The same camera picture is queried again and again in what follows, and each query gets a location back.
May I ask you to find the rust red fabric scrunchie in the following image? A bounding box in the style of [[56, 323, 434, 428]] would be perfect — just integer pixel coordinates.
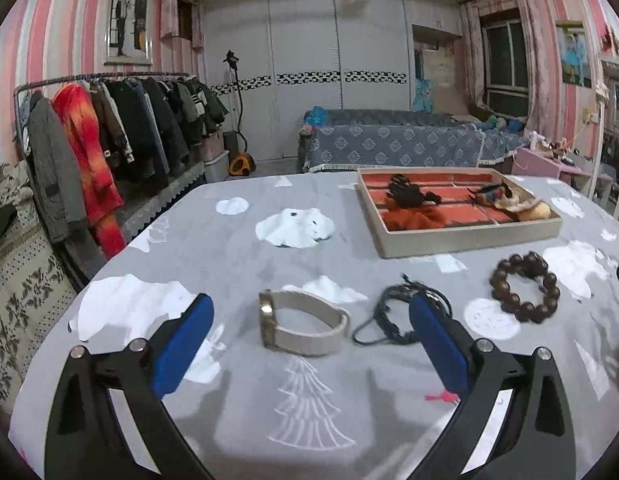
[[384, 204, 449, 234]]

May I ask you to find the grey polar bear bedsheet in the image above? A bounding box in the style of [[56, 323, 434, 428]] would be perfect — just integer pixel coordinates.
[[6, 169, 619, 480]]

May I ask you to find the cream plush hair tie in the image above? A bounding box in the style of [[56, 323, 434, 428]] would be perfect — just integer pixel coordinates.
[[492, 195, 534, 222]]

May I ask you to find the wall poster of couple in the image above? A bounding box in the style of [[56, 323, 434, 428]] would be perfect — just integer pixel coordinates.
[[554, 20, 593, 89]]

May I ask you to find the metal clothes rack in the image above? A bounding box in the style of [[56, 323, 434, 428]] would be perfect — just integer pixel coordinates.
[[12, 72, 206, 161]]

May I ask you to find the black braided cord bracelet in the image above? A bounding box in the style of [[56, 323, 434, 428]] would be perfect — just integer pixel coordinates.
[[352, 273, 453, 347]]

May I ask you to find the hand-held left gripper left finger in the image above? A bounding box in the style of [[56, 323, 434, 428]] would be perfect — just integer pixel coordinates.
[[43, 292, 215, 480]]

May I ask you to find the brown wooden bead bracelet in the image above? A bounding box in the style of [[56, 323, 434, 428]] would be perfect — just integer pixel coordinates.
[[490, 252, 561, 324]]

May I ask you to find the pink patterned curtain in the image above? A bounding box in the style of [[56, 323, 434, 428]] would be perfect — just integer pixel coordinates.
[[458, 0, 561, 147]]

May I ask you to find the row of dark hanging clothes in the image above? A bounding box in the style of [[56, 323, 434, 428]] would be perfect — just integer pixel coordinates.
[[92, 75, 230, 181]]

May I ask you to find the framed wedding picture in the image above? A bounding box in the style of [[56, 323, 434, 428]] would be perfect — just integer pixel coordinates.
[[105, 0, 155, 66]]

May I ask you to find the short pink window curtain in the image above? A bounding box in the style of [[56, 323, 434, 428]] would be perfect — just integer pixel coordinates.
[[159, 0, 206, 52]]

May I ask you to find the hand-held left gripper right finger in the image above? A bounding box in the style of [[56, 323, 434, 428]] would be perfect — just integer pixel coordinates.
[[408, 292, 576, 480]]

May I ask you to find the beige jewelry tray red lining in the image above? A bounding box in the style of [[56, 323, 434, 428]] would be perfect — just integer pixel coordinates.
[[357, 166, 563, 260]]

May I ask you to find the white framed standing mirror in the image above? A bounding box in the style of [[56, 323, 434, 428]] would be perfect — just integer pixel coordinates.
[[592, 52, 619, 212]]

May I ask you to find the white plastic storage box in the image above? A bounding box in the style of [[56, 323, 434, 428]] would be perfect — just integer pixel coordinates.
[[201, 150, 231, 184]]

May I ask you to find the pink dressing table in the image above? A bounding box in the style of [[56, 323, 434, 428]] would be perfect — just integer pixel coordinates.
[[512, 144, 616, 202]]

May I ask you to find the orange red robe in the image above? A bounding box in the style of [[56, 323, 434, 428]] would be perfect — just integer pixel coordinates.
[[51, 82, 128, 257]]

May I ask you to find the sofa with blue floral cover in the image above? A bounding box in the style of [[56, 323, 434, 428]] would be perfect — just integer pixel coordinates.
[[298, 106, 531, 174]]

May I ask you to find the window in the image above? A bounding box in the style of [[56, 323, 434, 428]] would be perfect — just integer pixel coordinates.
[[480, 8, 531, 112]]

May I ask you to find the grey quilted coat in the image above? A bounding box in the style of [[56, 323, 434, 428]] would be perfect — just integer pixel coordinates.
[[26, 92, 90, 244]]

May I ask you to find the beige floral patterned cloth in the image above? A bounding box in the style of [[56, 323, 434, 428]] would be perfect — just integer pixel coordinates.
[[0, 199, 86, 413]]

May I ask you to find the white sliding wardrobe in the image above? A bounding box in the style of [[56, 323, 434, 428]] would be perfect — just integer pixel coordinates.
[[203, 0, 463, 162]]

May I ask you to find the wristwatch with white strap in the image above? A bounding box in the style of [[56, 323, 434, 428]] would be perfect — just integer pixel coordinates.
[[258, 287, 351, 358]]

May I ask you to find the black bobble hair tie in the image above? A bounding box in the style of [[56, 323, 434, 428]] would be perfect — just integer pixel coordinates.
[[387, 173, 443, 211]]

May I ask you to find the pile of clothes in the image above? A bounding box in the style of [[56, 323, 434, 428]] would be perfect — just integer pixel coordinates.
[[0, 159, 36, 221]]

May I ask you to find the garment steamer with yellow base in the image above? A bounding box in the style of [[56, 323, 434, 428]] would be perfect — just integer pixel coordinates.
[[222, 50, 256, 178]]

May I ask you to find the tan plush hair clip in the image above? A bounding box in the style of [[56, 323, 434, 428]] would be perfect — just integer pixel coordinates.
[[514, 198, 553, 222]]

